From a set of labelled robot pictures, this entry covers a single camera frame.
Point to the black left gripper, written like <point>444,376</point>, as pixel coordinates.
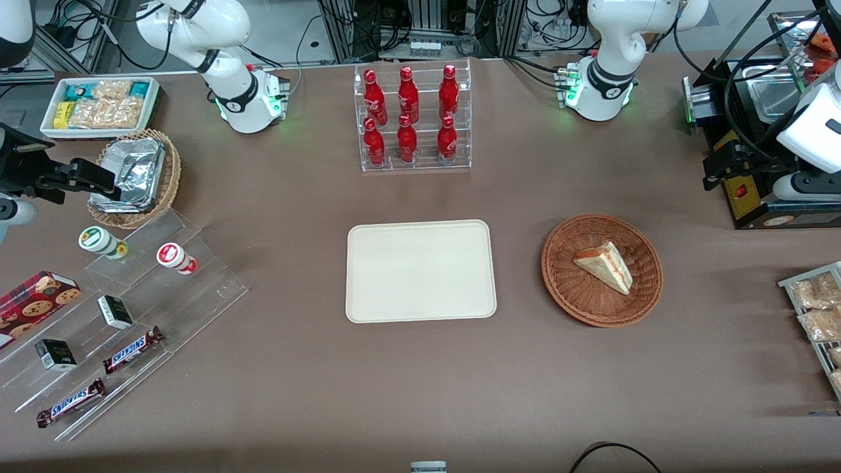
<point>750,158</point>

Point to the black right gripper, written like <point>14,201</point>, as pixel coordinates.
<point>18,172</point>

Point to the triangular sandwich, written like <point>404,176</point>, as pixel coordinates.
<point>608,266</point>

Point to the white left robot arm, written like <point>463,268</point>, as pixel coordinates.
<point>611,39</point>

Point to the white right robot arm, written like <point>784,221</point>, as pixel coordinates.
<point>227,72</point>

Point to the white snack tray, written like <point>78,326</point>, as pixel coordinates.
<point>47,121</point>

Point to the light wicker basket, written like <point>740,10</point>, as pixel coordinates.
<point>172,171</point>

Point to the tray of packaged crackers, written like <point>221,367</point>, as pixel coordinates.
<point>788,282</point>

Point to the brown wicker basket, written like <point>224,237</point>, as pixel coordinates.
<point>578,295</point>

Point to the cream plastic tray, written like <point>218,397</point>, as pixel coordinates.
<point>420,272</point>

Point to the black food warmer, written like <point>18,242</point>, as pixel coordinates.
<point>742,203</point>

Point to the foil container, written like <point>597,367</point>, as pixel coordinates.
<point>135,167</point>

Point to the green lid cup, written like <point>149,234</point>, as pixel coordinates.
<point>95,239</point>

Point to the large clear cracker bag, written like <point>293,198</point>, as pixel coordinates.
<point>105,113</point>

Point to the yellow snack packet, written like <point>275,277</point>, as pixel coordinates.
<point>62,115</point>

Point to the teal snack packet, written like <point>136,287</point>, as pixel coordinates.
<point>139,89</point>
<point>80,90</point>

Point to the small clear cracker bag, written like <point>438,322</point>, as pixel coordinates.
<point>112,89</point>

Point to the steel warmer pan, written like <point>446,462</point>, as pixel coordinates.
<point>769,95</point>

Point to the red lid cup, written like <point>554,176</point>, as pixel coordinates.
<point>172,255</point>

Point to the small black box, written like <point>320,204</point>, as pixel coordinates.
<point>56,355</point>
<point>115,312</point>

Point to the red cookie box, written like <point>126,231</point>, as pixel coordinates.
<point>33,305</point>

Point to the red sausage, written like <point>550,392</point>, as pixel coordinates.
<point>826,67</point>
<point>826,43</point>

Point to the clear snack bag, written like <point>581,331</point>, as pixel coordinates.
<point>836,356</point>
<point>815,292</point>
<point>821,325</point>
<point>837,381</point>

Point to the clear acrylic stepped stand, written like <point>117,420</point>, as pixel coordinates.
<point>197,289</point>

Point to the snickers bar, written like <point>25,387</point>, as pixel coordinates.
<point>131,350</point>
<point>71,403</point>

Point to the red cola bottle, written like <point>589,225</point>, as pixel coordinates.
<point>407,141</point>
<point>449,92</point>
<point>374,98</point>
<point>447,139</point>
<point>408,95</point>
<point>374,144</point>

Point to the clear acrylic bottle rack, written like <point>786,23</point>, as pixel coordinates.
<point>424,161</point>

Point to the grey metal block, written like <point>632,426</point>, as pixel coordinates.
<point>428,468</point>

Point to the aluminium frame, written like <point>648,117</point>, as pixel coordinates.
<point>345,29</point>

